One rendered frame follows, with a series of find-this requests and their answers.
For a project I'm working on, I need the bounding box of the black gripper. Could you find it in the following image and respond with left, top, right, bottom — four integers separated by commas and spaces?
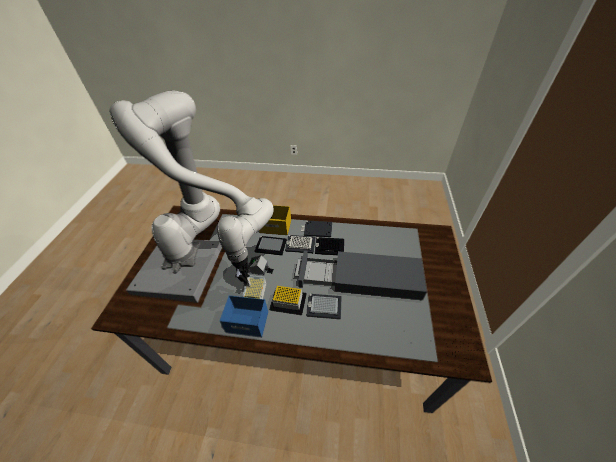
231, 257, 251, 287

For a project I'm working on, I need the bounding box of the yellow open-top bin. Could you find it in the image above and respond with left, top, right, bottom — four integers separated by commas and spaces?
259, 205, 291, 235

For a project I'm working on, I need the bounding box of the blue open-top bin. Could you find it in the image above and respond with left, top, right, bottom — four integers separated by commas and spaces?
220, 295, 268, 337

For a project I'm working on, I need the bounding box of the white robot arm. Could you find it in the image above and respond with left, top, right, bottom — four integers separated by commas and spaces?
109, 91, 274, 272

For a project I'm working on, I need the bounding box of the grey bench mat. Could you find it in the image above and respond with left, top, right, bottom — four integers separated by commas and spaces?
167, 219, 438, 362

